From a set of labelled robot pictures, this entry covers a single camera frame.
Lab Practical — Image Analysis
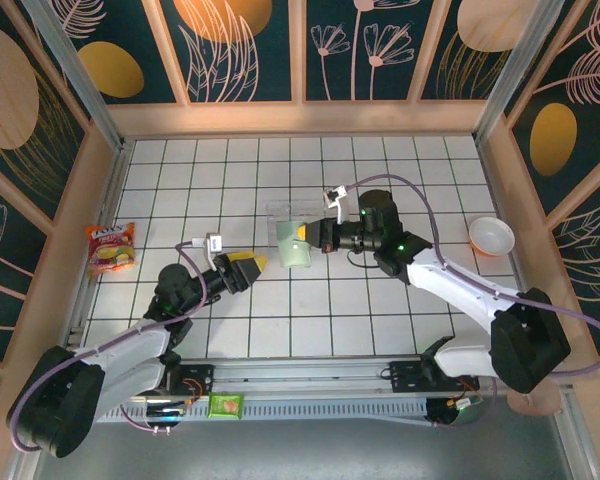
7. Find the grey slotted cable duct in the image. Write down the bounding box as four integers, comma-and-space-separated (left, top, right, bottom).
94, 402, 431, 425

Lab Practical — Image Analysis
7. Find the green snack packet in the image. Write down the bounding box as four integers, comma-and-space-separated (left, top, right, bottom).
207, 393, 245, 419

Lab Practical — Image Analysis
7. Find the thin black cable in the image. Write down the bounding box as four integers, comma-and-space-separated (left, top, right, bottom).
346, 248, 382, 270

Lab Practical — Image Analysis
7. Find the pale green card holder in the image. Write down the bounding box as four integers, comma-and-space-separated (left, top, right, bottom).
275, 219, 314, 270

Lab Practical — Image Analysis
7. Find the round electronics base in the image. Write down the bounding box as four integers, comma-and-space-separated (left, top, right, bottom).
143, 399, 192, 434
426, 394, 482, 430

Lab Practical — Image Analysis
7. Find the clear plastic bag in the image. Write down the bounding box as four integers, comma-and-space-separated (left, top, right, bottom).
264, 198, 346, 251

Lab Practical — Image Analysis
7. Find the white bowl orange outside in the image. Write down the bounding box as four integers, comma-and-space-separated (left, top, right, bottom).
468, 216, 515, 257

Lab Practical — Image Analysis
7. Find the pale pink round object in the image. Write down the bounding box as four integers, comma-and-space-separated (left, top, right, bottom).
507, 384, 564, 419

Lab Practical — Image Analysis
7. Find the aluminium frame post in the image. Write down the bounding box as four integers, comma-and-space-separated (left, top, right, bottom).
19, 0, 127, 151
472, 0, 579, 144

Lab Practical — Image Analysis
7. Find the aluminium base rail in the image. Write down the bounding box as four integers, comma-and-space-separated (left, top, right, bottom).
169, 353, 579, 401

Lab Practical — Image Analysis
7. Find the red orange candy bag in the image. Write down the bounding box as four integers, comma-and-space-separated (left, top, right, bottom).
84, 222, 137, 277

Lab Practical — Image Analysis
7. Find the aluminium table side rail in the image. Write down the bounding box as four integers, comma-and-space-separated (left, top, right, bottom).
65, 142, 131, 351

